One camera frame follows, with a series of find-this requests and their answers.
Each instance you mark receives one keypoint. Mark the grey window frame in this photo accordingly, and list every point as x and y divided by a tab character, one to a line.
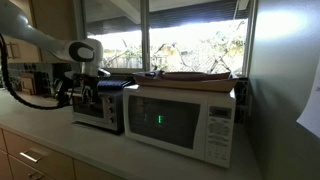
144	33

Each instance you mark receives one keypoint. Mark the large wooden serving tray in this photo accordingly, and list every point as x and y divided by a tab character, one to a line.
200	86

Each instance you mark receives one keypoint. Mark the wooden drawer front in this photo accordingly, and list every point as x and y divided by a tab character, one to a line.
50	163

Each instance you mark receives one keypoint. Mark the white paper sheet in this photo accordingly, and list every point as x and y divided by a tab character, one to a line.
311	110

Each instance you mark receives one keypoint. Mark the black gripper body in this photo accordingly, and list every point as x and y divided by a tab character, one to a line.
81	81

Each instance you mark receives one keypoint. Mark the wooden cutting board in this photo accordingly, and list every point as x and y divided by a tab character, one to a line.
29	85

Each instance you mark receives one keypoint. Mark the flat wooden board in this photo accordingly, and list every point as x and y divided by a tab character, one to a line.
196	75

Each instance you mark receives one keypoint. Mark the dark baking tray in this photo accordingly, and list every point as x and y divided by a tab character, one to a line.
115	84

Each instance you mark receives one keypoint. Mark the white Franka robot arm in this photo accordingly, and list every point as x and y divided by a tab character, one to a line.
33	33

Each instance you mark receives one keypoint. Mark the silver toaster oven body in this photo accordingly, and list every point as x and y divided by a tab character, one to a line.
115	110

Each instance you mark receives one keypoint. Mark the wooden wall cabinet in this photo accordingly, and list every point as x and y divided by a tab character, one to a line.
23	51

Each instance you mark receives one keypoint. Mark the white microwave oven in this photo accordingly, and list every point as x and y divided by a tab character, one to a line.
173	123

